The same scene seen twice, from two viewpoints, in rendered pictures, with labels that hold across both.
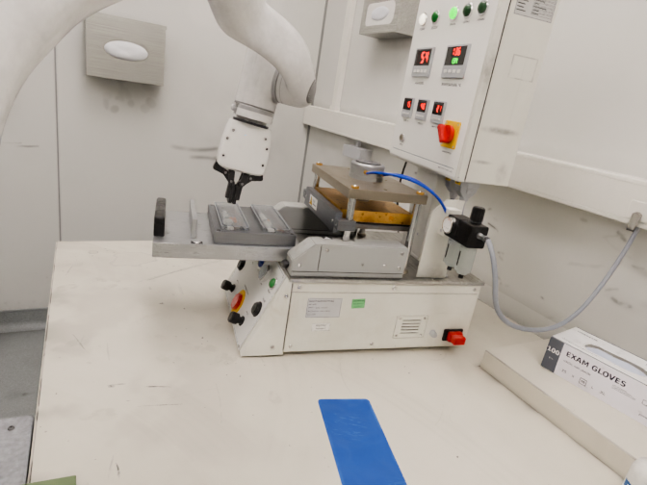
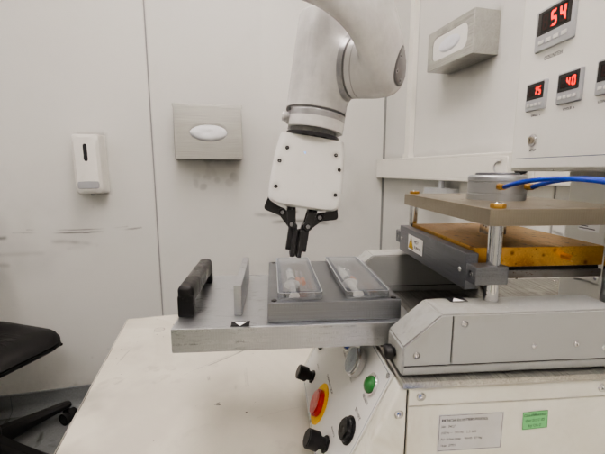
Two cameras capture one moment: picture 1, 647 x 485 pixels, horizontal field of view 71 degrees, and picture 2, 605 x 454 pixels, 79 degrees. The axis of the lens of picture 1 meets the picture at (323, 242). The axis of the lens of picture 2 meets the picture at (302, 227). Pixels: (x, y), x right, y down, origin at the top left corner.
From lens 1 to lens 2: 0.46 m
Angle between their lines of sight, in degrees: 18
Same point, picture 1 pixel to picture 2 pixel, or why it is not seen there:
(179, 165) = (263, 231)
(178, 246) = (211, 333)
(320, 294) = (460, 408)
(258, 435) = not seen: outside the picture
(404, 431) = not seen: outside the picture
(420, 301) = not seen: outside the picture
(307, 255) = (429, 336)
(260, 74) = (318, 57)
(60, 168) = (159, 245)
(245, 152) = (307, 177)
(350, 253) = (510, 326)
